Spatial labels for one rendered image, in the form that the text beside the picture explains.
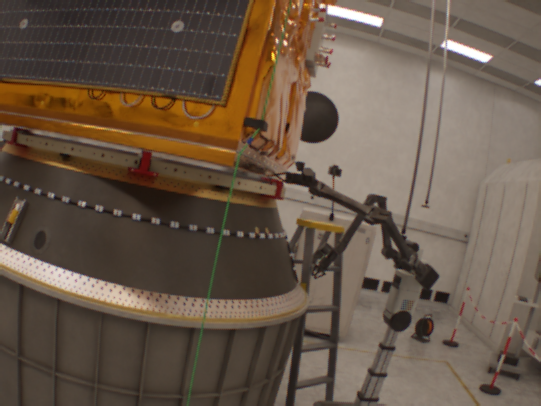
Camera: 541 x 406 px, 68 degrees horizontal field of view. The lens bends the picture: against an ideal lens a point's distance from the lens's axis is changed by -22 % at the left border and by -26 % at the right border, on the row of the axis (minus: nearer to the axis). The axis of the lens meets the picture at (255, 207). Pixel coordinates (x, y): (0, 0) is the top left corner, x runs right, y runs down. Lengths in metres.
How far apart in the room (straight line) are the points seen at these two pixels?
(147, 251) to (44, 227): 0.46
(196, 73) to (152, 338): 0.99
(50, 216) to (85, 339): 0.52
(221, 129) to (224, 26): 0.39
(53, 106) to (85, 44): 0.29
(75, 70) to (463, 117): 9.39
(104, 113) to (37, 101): 0.38
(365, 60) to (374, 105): 1.02
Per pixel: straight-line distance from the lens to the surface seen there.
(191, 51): 1.74
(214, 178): 2.07
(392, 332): 3.25
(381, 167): 9.97
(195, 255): 1.99
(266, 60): 1.76
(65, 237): 1.92
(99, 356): 1.92
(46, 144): 2.11
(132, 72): 1.79
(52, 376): 2.04
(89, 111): 1.89
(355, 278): 5.98
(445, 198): 10.27
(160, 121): 1.76
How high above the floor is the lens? 1.72
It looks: 3 degrees down
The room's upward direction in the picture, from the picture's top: 13 degrees clockwise
